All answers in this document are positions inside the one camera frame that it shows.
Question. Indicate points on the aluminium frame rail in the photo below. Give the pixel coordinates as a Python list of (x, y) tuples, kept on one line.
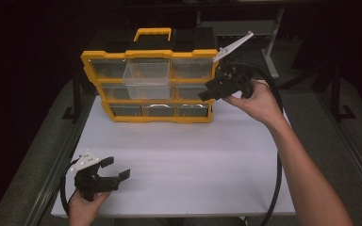
[(59, 163), (348, 141)]

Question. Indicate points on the person's left hand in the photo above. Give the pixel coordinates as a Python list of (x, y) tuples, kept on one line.
[(86, 208)]

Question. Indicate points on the large clear plastic drawer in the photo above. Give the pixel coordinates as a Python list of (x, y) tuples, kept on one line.
[(147, 82)]

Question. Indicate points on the white metal stand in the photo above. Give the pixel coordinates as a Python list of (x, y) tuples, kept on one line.
[(271, 44)]

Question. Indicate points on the black metal stand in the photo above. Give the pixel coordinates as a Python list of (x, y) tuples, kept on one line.
[(337, 94), (75, 94)]

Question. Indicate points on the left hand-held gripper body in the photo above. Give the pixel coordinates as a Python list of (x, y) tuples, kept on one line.
[(91, 180)]

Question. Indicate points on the person's right hand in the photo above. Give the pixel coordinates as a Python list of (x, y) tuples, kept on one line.
[(259, 103)]

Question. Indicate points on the yellow and black organizer box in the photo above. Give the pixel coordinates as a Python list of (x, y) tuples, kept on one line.
[(157, 54)]

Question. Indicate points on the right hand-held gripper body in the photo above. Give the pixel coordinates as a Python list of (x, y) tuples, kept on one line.
[(232, 80)]

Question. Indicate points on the set of small clear drawers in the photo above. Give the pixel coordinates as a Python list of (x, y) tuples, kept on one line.
[(192, 68)]

